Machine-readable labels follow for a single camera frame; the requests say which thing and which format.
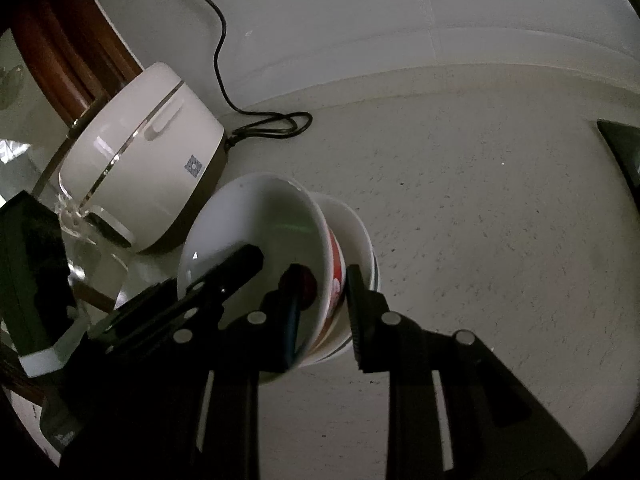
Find red and white bowl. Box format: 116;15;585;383
177;174;346;384

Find white flared bowl pink flowers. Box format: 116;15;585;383
300;192;375;366

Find large white bowl green rim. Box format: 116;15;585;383
302;256;381;367

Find white rice cooker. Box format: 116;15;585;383
58;63;226;252

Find black gas stove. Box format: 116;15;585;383
597;119;640;202

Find black power cable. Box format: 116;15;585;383
167;0;315;149

